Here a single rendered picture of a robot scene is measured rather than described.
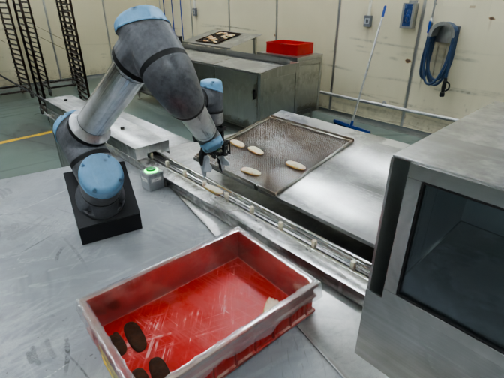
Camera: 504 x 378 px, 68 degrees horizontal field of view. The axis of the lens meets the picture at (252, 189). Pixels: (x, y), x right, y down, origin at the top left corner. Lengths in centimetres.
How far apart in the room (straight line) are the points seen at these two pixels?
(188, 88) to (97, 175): 40
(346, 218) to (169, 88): 71
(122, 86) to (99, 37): 780
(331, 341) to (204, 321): 31
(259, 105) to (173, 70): 336
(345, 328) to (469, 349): 32
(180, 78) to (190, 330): 58
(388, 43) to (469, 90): 109
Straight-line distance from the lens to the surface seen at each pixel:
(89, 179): 111
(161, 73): 84
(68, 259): 129
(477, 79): 474
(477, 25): 472
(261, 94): 415
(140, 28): 89
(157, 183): 159
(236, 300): 103
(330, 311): 103
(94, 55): 874
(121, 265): 121
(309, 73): 496
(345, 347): 96
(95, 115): 107
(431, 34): 464
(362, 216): 127
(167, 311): 102
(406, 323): 81
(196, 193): 145
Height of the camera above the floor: 154
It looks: 28 degrees down
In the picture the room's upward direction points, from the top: straight up
